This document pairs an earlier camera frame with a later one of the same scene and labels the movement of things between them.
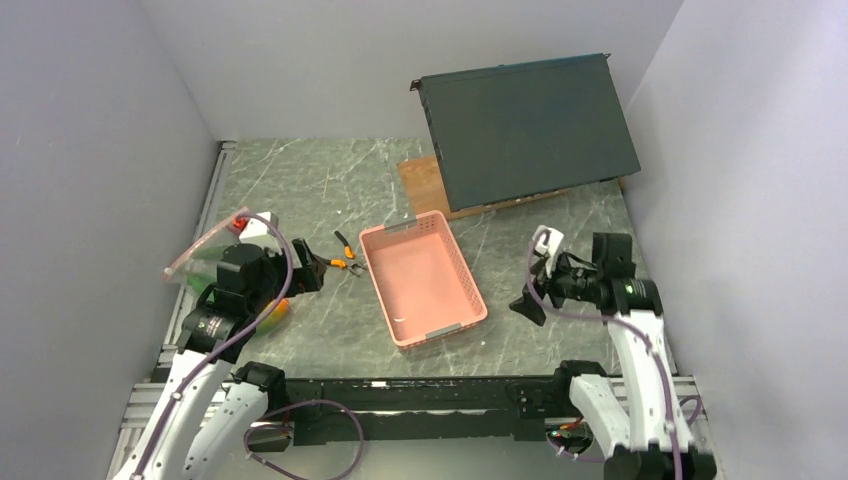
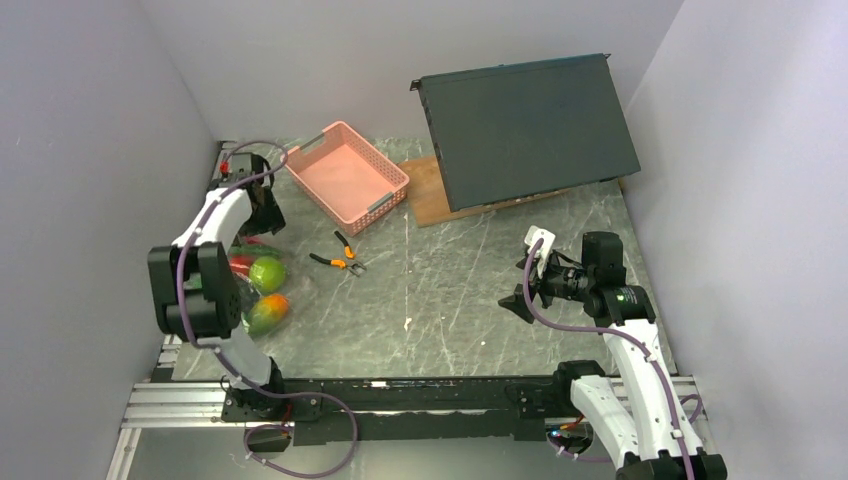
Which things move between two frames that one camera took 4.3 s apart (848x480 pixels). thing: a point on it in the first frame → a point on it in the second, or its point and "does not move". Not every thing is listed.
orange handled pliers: [338, 263] does not move
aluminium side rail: [148, 397] does not move
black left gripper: [308, 276] → [271, 221]
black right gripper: [547, 281] does not move
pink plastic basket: [422, 281] → [350, 177]
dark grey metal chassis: [515, 131] does not move
